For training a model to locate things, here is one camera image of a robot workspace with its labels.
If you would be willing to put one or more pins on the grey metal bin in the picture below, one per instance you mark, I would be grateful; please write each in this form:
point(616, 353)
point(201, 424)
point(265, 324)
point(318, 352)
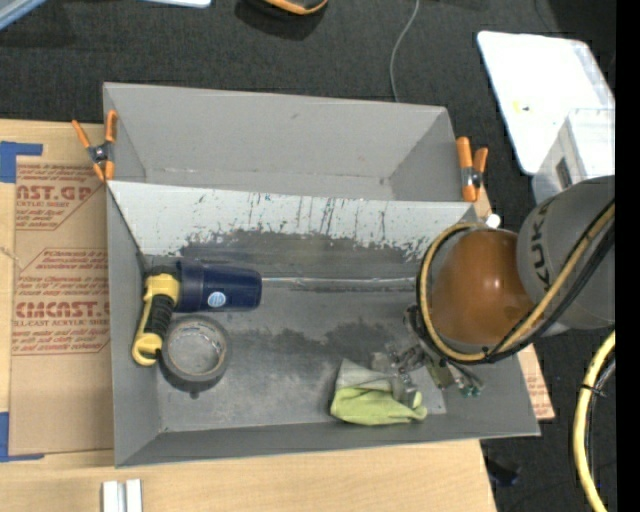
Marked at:
point(280, 145)

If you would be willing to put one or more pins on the yellow-green cloth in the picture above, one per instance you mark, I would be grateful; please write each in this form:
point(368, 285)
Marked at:
point(367, 405)

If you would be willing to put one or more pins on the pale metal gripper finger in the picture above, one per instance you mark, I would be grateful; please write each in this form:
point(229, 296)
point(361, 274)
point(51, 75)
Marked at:
point(382, 361)
point(409, 395)

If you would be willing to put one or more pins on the grey tape roll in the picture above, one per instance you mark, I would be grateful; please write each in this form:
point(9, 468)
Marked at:
point(172, 372)

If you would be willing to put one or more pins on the blue and yellow flashlight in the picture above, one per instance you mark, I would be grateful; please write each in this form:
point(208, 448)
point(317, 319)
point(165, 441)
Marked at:
point(220, 290)

